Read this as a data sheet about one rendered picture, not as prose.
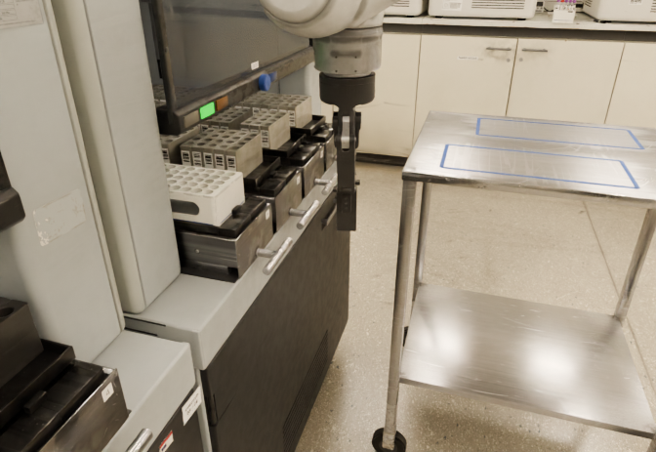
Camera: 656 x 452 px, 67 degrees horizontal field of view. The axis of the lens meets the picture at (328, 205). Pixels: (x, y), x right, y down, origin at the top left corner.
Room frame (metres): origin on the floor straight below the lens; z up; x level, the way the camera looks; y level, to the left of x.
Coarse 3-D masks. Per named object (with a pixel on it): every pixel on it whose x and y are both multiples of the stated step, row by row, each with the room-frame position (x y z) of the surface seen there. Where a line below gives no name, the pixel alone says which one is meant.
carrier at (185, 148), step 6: (204, 132) 0.92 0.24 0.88; (210, 132) 0.92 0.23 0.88; (192, 138) 0.88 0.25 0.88; (198, 138) 0.89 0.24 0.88; (204, 138) 0.89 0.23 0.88; (186, 144) 0.84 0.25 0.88; (192, 144) 0.85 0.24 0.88; (186, 150) 0.84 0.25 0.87; (186, 156) 0.84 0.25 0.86; (186, 162) 0.84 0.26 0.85; (192, 162) 0.84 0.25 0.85
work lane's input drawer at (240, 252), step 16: (240, 208) 0.71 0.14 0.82; (256, 208) 0.72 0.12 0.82; (176, 224) 0.67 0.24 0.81; (192, 224) 0.66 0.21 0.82; (224, 224) 0.66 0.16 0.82; (240, 224) 0.66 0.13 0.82; (256, 224) 0.70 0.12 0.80; (192, 240) 0.65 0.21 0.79; (208, 240) 0.64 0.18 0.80; (224, 240) 0.64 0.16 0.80; (240, 240) 0.64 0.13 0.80; (256, 240) 0.69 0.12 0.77; (288, 240) 0.72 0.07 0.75; (192, 256) 0.65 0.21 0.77; (208, 256) 0.64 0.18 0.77; (224, 256) 0.64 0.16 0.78; (240, 256) 0.64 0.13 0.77; (256, 256) 0.69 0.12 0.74; (272, 256) 0.67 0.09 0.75; (240, 272) 0.63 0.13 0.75
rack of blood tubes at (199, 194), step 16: (176, 176) 0.74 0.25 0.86; (192, 176) 0.75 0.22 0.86; (208, 176) 0.75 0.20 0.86; (224, 176) 0.74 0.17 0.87; (240, 176) 0.74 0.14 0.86; (176, 192) 0.68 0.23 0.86; (192, 192) 0.67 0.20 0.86; (208, 192) 0.68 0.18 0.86; (224, 192) 0.68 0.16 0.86; (240, 192) 0.73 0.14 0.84; (176, 208) 0.73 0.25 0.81; (192, 208) 0.73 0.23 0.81; (208, 208) 0.66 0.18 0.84; (224, 208) 0.68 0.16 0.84
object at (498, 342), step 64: (448, 128) 1.14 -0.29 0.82; (512, 128) 1.14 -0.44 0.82; (576, 128) 1.14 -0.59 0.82; (640, 128) 1.14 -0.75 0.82; (512, 192) 0.81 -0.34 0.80; (576, 192) 0.78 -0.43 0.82; (640, 192) 0.77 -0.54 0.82; (640, 256) 1.10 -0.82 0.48; (448, 320) 1.09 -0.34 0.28; (512, 320) 1.09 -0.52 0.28; (576, 320) 1.09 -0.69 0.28; (448, 384) 0.86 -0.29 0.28; (512, 384) 0.86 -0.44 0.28; (576, 384) 0.86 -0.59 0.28; (640, 384) 0.86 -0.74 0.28; (384, 448) 0.87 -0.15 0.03
